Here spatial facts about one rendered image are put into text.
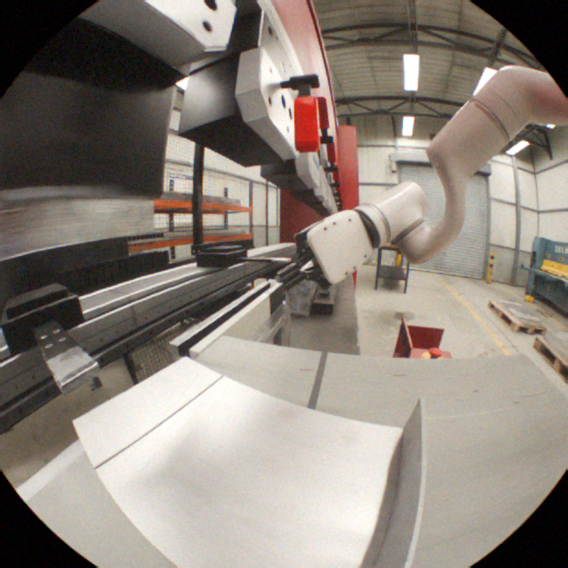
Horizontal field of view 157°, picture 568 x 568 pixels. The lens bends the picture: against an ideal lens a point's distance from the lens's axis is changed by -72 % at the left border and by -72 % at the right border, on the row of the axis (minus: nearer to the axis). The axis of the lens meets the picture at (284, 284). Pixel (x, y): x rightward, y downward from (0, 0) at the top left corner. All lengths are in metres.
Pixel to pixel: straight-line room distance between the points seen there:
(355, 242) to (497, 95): 0.35
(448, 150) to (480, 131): 0.07
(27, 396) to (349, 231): 0.55
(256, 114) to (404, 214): 0.29
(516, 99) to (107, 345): 0.73
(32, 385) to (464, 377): 0.45
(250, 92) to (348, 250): 0.26
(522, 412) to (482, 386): 0.03
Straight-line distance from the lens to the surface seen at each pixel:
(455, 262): 7.77
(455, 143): 0.37
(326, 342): 0.40
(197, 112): 0.21
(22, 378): 0.37
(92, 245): 0.65
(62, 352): 0.20
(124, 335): 0.42
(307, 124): 0.21
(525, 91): 0.41
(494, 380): 0.16
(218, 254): 0.56
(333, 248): 0.33
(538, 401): 0.17
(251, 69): 0.20
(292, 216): 2.25
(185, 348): 0.17
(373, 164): 7.75
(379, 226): 0.35
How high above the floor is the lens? 1.08
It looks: 15 degrees down
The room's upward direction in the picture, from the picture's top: straight up
